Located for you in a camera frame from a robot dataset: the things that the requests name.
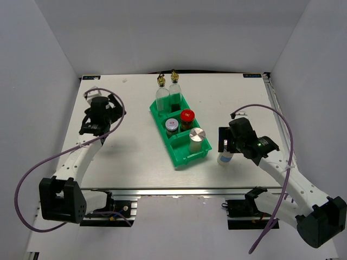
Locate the blue label shaker jar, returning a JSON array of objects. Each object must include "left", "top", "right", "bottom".
[{"left": 217, "top": 140, "right": 234, "bottom": 165}]

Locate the white powder shaker jar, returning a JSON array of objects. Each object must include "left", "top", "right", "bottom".
[{"left": 189, "top": 127, "right": 206, "bottom": 153}]

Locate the red lid sauce jar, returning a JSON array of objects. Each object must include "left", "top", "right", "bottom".
[{"left": 180, "top": 109, "right": 195, "bottom": 132}]

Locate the silver lid small jar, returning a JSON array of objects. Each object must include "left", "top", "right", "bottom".
[{"left": 165, "top": 118, "right": 179, "bottom": 137}]

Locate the glass oil bottle gold spout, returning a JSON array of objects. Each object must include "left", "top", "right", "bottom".
[{"left": 169, "top": 69, "right": 182, "bottom": 112}]

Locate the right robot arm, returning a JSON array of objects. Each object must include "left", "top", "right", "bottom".
[{"left": 219, "top": 117, "right": 346, "bottom": 248}]

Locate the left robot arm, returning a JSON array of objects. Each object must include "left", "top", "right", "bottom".
[{"left": 39, "top": 94, "right": 126, "bottom": 224}]

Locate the green three-compartment plastic bin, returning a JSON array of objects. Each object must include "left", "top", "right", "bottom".
[{"left": 150, "top": 101, "right": 212, "bottom": 168}]

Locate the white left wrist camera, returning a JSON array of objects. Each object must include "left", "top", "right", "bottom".
[{"left": 83, "top": 86, "right": 102, "bottom": 104}]

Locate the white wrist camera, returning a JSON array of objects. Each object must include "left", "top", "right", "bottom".
[
  {"left": 83, "top": 86, "right": 102, "bottom": 104},
  {"left": 230, "top": 110, "right": 248, "bottom": 123}
]

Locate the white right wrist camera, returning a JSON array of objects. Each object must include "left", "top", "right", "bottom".
[{"left": 230, "top": 110, "right": 248, "bottom": 123}]

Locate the aluminium table frame rail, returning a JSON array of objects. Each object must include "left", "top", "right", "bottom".
[{"left": 261, "top": 71, "right": 309, "bottom": 196}]

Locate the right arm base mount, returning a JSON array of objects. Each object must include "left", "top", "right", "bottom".
[{"left": 221, "top": 199, "right": 271, "bottom": 230}]

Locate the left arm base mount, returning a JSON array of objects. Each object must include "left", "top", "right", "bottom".
[{"left": 80, "top": 190, "right": 137, "bottom": 228}]

